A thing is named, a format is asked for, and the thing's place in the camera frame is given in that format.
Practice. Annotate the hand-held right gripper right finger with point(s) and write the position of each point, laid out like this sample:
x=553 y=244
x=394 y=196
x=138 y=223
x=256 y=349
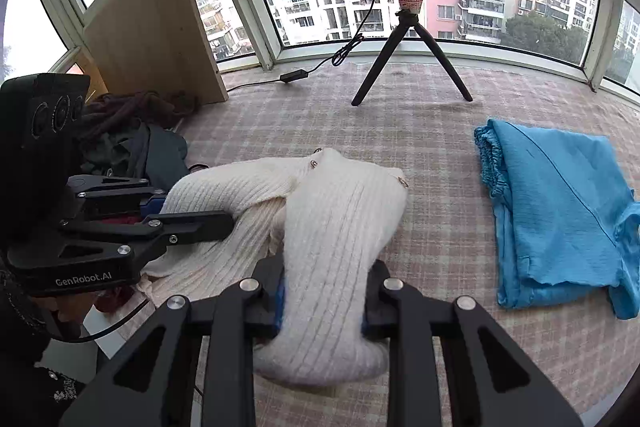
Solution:
x=364 y=322

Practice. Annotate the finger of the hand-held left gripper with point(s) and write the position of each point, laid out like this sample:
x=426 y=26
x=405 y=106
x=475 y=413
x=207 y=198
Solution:
x=190 y=227
x=115 y=194

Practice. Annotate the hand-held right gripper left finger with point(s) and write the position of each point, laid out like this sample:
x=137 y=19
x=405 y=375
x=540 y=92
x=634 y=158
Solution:
x=280 y=302

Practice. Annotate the white ribbed knit sweater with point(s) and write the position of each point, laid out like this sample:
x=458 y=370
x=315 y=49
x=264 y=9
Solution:
x=330 y=227

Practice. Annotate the dark teal garment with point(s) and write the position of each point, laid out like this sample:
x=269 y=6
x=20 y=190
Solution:
x=160 y=157

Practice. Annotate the brown fleece garment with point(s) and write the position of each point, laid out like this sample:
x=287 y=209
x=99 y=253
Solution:
x=130 y=107

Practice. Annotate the red garment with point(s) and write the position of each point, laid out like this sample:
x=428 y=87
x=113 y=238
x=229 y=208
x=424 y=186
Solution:
x=112 y=299

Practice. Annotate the wooden board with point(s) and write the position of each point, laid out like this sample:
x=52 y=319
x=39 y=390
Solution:
x=150 y=32

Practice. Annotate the white panel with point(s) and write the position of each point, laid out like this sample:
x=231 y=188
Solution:
x=75 y=362

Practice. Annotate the plaid mat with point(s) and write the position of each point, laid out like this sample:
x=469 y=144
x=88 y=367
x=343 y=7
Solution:
x=450 y=147

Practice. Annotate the blue garment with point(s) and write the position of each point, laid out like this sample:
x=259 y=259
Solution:
x=550 y=217

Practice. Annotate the black mini tripod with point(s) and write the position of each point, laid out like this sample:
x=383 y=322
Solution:
x=407 y=22

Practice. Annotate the green trees outside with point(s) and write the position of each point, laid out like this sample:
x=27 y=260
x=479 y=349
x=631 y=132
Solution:
x=545 y=37

